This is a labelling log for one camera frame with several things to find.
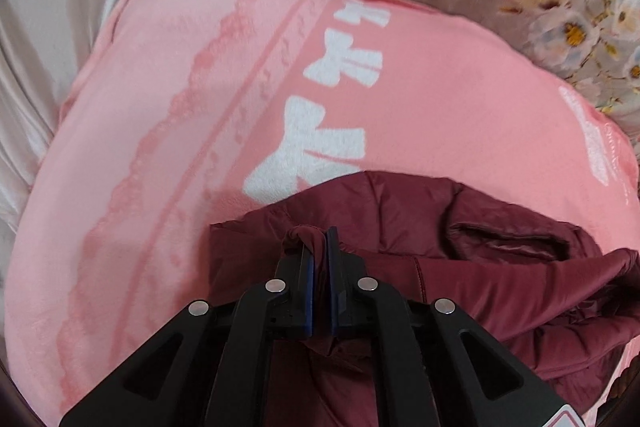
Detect maroon quilted puffer jacket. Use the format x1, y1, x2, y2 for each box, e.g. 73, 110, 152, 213
209, 171, 639, 426

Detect pink fleece blanket white bows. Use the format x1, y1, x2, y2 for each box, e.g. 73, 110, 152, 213
6, 0, 639, 426

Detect silver satin curtain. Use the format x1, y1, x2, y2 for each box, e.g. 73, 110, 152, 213
0, 0, 151, 268

